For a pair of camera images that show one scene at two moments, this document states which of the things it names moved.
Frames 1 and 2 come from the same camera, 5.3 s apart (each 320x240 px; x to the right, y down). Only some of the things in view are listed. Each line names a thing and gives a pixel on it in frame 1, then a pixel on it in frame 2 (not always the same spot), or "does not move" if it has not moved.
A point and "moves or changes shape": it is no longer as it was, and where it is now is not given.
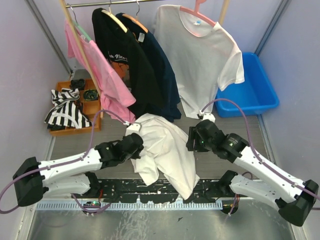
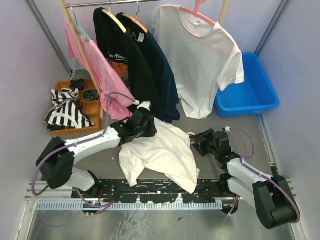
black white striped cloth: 65,112 does not move
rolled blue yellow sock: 90,94 does not move
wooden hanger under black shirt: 109,13 does not move
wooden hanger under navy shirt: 136,20 does not move
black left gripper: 137,155 to 153,129
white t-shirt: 165,146 moves or changes shape
